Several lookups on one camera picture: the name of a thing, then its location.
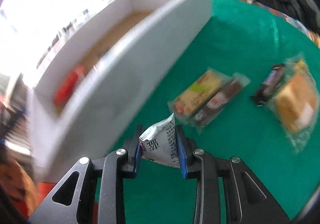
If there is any orange printed blanket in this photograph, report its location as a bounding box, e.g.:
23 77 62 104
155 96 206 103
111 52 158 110
0 159 60 216

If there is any red snack packet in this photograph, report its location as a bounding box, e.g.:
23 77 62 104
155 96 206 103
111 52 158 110
54 64 87 106

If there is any dark chocolate bar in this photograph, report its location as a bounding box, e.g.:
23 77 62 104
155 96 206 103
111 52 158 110
251 64 288 107

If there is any green cloth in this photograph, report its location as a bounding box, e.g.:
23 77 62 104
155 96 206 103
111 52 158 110
94 0 320 224

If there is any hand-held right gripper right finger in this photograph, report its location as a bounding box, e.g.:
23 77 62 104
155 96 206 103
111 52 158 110
175 124 292 224

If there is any yellow biscuit packet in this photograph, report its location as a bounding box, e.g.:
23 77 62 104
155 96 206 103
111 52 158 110
167 68 232 118

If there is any white triangular packet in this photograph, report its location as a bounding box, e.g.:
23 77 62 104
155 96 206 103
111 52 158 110
139 112 180 168

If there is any clear red-white snack packet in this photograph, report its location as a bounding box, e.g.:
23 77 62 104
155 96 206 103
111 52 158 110
190 72 251 135

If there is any white cardboard box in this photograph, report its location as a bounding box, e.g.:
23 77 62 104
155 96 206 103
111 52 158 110
26 0 213 182

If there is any clear bread packet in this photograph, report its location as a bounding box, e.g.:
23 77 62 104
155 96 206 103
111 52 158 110
269 53 320 154

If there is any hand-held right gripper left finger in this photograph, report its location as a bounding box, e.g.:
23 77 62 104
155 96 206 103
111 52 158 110
29 124 144 224

